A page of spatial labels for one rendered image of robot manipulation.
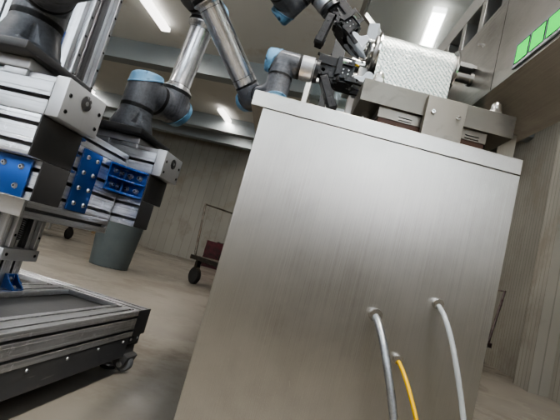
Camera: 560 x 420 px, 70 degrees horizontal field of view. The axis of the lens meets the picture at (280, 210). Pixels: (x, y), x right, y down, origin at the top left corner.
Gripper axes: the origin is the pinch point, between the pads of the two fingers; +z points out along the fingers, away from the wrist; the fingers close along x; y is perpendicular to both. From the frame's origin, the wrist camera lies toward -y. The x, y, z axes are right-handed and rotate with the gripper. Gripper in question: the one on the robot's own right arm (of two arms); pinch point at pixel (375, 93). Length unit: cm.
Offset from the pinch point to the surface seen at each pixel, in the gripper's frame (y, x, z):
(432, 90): 5.5, -0.3, 16.6
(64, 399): -109, 0, -63
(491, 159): -21.2, -26.0, 26.4
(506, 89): 4.8, -12.4, 33.0
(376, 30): 58, 57, 2
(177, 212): -3, 931, -291
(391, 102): -11.0, -20.0, 1.5
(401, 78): 6.7, -0.3, 6.5
